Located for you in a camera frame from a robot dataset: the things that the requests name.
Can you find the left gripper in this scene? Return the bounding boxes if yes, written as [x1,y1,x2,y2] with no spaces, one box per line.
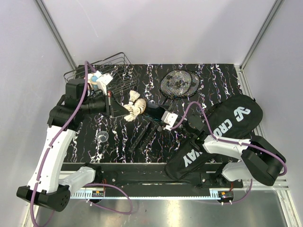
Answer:
[80,89,130,118]

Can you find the black shuttlecock tube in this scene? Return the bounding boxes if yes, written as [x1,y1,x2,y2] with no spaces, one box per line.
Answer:
[143,99,170,121]

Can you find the white shuttlecock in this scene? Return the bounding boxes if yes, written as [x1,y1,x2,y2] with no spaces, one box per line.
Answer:
[129,90,140,105]
[124,104,141,115]
[124,113,138,122]

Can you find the clear tube lid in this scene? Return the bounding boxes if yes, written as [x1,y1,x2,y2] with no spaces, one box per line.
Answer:
[96,131,109,143]

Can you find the black racket bag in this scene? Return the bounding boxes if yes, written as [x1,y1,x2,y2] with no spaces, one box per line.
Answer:
[165,95,263,180]

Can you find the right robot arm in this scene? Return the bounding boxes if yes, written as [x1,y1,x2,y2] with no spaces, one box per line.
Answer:
[165,107,287,188]

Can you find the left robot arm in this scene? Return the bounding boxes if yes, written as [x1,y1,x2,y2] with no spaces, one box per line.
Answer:
[17,78,126,212]

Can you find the badminton racket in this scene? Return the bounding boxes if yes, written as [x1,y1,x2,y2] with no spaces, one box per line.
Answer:
[138,70,200,151]
[124,70,200,153]

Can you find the blue butterfly mug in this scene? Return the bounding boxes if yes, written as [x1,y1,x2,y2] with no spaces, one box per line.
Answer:
[90,75,98,91]

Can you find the orange white bowl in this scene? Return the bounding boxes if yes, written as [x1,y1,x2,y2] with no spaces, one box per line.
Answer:
[87,73,95,85]

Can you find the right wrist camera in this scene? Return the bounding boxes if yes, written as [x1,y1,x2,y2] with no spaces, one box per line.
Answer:
[161,111,178,131]

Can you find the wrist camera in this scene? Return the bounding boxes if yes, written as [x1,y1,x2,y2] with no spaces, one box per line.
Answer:
[161,111,178,131]
[94,71,113,93]

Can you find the wire dish rack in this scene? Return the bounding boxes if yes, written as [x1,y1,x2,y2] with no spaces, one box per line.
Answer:
[63,52,139,99]

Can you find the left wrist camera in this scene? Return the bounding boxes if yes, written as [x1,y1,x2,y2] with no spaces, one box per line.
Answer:
[94,71,113,93]

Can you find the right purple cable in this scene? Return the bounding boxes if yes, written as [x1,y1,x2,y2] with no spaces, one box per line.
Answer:
[169,101,288,205]

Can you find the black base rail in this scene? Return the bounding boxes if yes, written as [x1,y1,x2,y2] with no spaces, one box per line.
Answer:
[63,162,244,198]

